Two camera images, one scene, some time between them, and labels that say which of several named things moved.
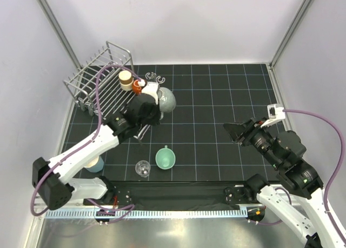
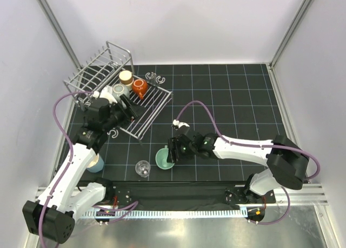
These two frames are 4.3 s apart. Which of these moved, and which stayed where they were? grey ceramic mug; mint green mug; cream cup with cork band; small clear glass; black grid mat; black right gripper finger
Moved: black right gripper finger; grey ceramic mug
Stayed: cream cup with cork band; black grid mat; mint green mug; small clear glass
